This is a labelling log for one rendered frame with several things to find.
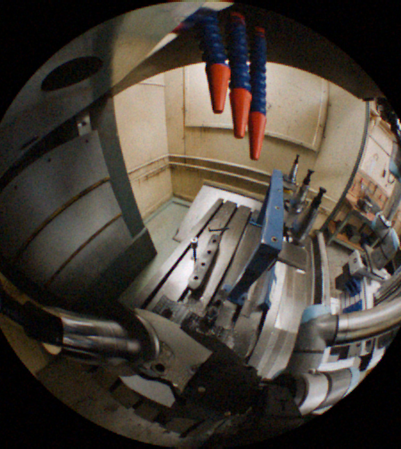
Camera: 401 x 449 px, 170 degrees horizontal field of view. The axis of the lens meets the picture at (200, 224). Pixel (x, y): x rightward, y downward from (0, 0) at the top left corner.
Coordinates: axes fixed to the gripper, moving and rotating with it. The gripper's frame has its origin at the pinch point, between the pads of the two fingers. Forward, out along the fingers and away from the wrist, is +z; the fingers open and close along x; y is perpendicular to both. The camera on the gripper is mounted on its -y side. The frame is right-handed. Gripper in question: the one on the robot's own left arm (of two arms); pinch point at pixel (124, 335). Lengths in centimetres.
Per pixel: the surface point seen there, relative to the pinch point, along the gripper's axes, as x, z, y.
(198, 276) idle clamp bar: 20.7, 3.0, 27.9
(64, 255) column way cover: -6.0, 41.6, 14.4
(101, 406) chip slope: -71, 6, 52
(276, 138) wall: 101, -7, -10
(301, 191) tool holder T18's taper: 37.7, -15.6, -3.1
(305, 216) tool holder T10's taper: 27.0, -15.2, -2.8
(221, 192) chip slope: 97, 25, 41
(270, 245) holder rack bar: 21.3, -10.6, 1.8
